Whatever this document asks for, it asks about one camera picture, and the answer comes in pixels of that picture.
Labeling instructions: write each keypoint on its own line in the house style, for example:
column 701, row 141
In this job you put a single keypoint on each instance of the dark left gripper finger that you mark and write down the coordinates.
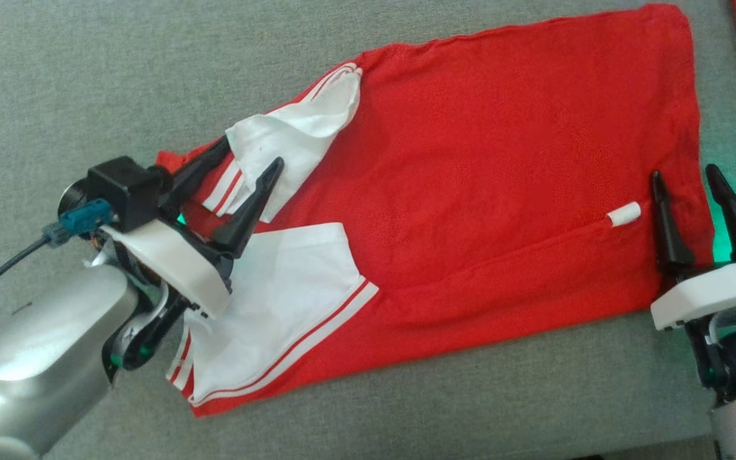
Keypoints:
column 195, row 176
column 243, row 220

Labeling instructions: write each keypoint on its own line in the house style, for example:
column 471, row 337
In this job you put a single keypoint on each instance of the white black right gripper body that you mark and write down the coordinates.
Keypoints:
column 713, row 287

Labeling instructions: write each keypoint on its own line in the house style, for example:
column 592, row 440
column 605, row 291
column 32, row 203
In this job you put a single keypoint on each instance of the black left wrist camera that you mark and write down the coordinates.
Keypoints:
column 125, row 191

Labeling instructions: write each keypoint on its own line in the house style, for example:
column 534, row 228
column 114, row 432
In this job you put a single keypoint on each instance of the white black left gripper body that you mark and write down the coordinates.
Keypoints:
column 176, row 262

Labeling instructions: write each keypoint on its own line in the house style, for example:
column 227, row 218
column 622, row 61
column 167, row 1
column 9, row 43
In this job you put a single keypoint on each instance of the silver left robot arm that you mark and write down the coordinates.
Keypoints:
column 42, row 345

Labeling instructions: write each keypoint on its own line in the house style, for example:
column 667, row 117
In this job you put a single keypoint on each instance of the large grey sofa seat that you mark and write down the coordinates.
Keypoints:
column 87, row 76

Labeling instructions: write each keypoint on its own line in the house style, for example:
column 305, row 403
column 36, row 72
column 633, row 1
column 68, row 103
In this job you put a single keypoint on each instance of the red white jersey black print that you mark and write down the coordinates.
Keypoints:
column 470, row 160

